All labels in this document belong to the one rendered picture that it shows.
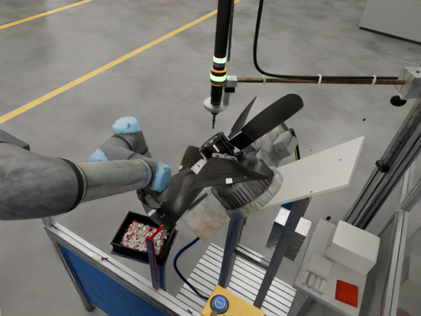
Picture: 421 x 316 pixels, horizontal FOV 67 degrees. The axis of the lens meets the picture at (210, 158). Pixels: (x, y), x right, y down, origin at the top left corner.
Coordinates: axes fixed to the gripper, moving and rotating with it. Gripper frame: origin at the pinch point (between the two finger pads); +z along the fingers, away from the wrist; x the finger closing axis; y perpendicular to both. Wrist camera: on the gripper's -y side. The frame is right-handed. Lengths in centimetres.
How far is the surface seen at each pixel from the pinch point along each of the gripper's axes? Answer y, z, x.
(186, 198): 9.1, 0.1, 7.3
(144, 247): -10.0, 22.0, -5.0
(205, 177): 23.8, -16.8, 3.1
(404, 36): 47, 125, 562
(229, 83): 28, -39, 20
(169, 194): 2.3, -0.8, 6.5
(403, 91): 70, -24, 51
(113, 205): -112, 80, 47
